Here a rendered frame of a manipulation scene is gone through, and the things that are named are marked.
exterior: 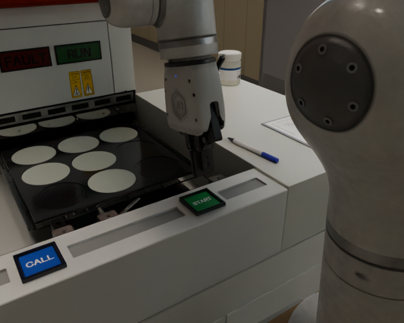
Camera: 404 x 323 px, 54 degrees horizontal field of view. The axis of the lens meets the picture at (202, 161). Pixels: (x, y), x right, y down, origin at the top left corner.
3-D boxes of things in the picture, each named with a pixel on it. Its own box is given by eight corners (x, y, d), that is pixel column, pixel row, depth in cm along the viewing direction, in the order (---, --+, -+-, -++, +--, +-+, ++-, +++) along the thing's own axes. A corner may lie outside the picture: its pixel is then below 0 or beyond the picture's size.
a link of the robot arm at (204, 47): (146, 43, 59) (149, 64, 59) (176, 40, 51) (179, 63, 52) (194, 37, 63) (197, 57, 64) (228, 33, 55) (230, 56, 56)
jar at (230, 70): (213, 82, 126) (213, 51, 122) (231, 78, 129) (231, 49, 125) (226, 88, 121) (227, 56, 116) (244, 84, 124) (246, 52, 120)
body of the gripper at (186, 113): (150, 57, 60) (160, 130, 63) (185, 56, 51) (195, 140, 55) (192, 51, 63) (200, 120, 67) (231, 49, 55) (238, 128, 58)
